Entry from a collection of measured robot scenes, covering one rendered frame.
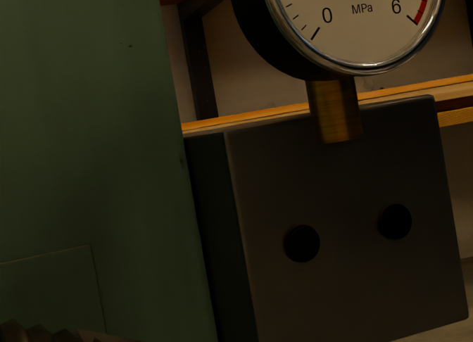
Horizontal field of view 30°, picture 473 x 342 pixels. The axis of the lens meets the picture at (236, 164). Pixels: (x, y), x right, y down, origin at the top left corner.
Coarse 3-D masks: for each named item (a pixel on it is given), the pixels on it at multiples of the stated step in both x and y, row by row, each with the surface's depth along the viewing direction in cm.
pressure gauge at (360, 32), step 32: (256, 0) 26; (288, 0) 25; (320, 0) 26; (352, 0) 26; (384, 0) 26; (416, 0) 27; (256, 32) 27; (288, 32) 25; (320, 32) 26; (352, 32) 26; (384, 32) 26; (416, 32) 27; (288, 64) 27; (320, 64) 26; (352, 64) 26; (384, 64) 26; (320, 96) 28; (352, 96) 28; (320, 128) 28; (352, 128) 28
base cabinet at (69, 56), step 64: (0, 0) 28; (64, 0) 29; (128, 0) 30; (0, 64) 28; (64, 64) 29; (128, 64) 30; (0, 128) 28; (64, 128) 29; (128, 128) 30; (0, 192) 28; (64, 192) 29; (128, 192) 30; (192, 192) 31; (0, 256) 28; (64, 256) 29; (128, 256) 30; (192, 256) 31; (0, 320) 28; (64, 320) 29; (128, 320) 30; (192, 320) 31
